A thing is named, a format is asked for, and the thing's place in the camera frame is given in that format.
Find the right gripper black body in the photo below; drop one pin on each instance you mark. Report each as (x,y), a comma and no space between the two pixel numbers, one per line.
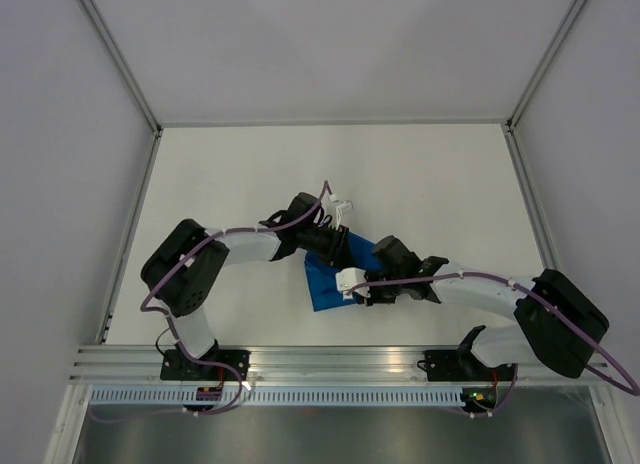
(384,295)

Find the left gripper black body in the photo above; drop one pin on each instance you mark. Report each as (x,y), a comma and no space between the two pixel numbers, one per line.
(323,241)

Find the blue cloth napkin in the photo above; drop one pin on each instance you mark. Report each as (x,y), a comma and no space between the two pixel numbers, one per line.
(321,277)

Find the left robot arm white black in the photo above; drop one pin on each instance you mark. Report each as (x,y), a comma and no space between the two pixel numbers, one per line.
(182,271)

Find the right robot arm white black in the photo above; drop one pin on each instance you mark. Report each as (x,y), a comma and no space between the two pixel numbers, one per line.
(551,322)

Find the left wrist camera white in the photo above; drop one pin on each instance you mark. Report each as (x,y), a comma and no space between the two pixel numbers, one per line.
(339,209)

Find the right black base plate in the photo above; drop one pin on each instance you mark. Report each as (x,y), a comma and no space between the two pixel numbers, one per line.
(446,365)

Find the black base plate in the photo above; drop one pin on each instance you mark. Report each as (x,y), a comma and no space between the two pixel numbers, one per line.
(177,367)
(446,365)

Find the aluminium front rail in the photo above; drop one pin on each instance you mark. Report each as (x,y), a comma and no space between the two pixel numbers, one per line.
(271,366)

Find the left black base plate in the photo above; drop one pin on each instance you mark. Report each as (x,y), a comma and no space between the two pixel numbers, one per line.
(177,367)

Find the white slotted cable duct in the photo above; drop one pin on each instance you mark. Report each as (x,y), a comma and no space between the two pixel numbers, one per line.
(446,396)

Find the left aluminium frame post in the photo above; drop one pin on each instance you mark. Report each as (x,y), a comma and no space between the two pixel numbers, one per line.
(100,27)

